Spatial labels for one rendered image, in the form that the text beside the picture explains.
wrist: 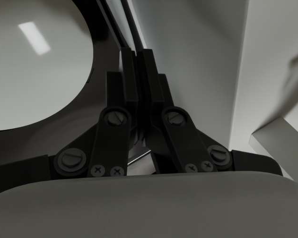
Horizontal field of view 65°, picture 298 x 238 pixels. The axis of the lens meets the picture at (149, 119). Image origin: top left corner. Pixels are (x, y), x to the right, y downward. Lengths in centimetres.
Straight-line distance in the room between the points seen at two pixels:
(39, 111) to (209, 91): 11
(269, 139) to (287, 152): 2
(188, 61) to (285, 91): 7
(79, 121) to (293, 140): 16
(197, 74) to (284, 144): 9
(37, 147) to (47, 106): 4
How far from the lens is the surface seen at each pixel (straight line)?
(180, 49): 17
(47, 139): 20
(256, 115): 18
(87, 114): 19
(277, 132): 21
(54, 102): 17
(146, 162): 35
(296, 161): 20
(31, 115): 17
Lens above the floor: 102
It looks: 32 degrees down
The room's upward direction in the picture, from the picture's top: 147 degrees clockwise
